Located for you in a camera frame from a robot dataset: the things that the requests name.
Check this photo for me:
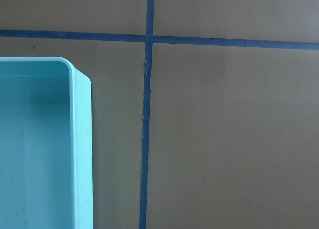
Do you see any light blue plastic bin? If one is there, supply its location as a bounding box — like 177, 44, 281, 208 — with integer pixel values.
0, 57, 93, 229

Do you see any brown paper table cover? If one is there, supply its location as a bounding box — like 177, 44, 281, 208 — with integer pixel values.
0, 0, 319, 229

